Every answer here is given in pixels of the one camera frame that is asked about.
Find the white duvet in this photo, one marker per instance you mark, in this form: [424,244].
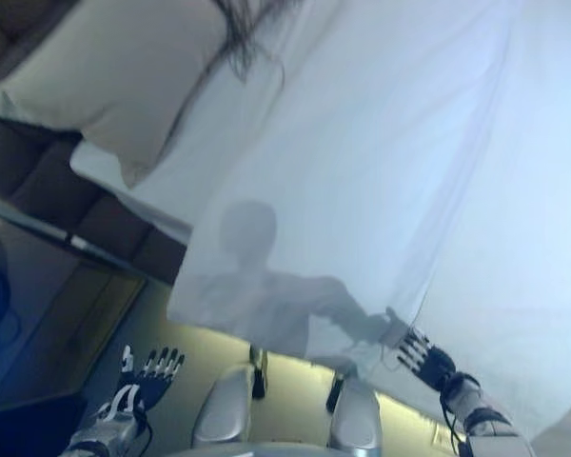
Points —
[385,166]

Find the wooden nightstand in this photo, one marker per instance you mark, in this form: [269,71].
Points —
[52,323]

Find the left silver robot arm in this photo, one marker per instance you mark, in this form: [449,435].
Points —
[104,428]

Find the right dark robot foot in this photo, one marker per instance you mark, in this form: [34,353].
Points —
[335,388]

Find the left dark robot foot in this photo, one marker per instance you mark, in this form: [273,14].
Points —
[258,373]

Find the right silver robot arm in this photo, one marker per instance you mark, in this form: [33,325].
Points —
[490,423]

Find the dark hair strands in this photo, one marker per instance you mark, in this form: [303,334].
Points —
[252,52]

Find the small white socket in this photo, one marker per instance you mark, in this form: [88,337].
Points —
[78,243]

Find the right robot hand black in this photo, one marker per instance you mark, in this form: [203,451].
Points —
[433,364]

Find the brown tufted headboard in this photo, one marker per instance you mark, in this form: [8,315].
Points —
[24,33]

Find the dark robot foot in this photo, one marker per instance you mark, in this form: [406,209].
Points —
[335,388]
[258,373]

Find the grey robot torso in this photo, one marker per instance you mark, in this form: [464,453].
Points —
[266,450]

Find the brown tufted bed frame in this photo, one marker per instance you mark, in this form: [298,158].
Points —
[76,204]

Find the mattress with white sheet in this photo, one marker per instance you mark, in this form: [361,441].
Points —
[138,200]

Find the left robot hand black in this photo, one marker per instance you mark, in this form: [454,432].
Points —
[145,385]

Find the beige pillow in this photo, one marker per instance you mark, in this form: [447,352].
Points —
[124,85]

